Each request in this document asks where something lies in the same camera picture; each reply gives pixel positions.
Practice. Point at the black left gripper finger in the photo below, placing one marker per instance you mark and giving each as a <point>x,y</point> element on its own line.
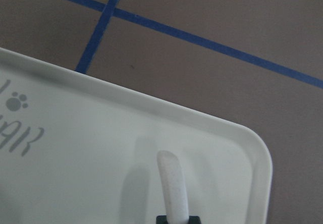
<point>162,219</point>

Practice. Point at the white ceramic spoon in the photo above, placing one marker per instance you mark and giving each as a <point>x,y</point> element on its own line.
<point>173,187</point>

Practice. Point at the white bear serving tray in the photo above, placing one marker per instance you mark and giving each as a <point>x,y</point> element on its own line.
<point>75,149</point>

